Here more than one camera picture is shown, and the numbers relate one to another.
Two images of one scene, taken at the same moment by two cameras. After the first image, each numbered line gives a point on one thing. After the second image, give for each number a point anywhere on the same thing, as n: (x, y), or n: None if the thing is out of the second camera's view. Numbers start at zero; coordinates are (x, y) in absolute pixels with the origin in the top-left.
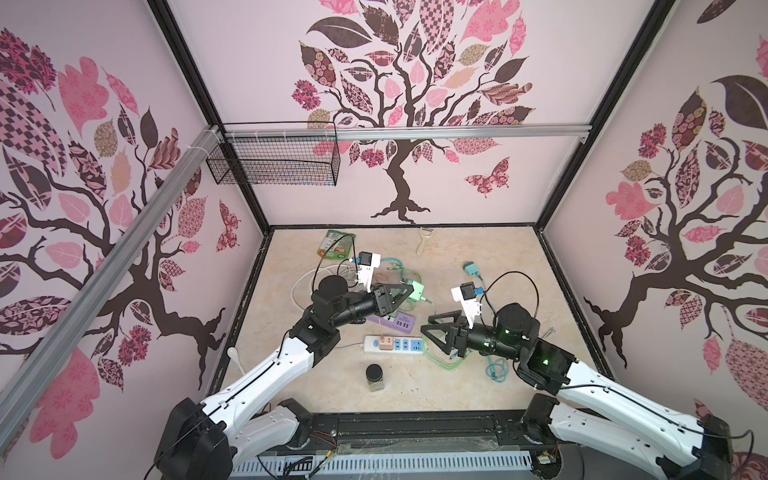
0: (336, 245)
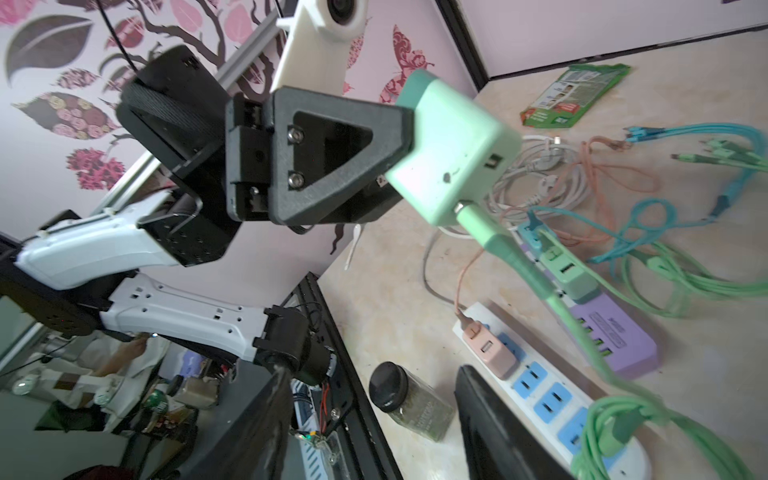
0: (575, 96)
